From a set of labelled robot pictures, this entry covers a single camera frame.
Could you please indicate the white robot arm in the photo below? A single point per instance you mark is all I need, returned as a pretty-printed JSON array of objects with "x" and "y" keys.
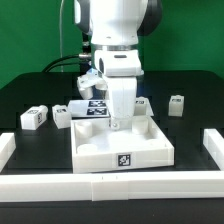
[{"x": 114, "y": 27}]

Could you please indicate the white U-shaped obstacle fence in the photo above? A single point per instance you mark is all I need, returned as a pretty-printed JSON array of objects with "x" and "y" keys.
[{"x": 37, "y": 167}]

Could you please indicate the white marker sheet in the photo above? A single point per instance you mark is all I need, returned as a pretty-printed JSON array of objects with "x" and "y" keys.
[{"x": 95, "y": 108}]

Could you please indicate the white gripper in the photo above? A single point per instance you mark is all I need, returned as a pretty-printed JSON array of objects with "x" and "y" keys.
[{"x": 120, "y": 98}]

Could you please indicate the white square tabletop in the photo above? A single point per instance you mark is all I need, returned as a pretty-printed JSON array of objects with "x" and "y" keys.
[{"x": 139, "y": 143}]

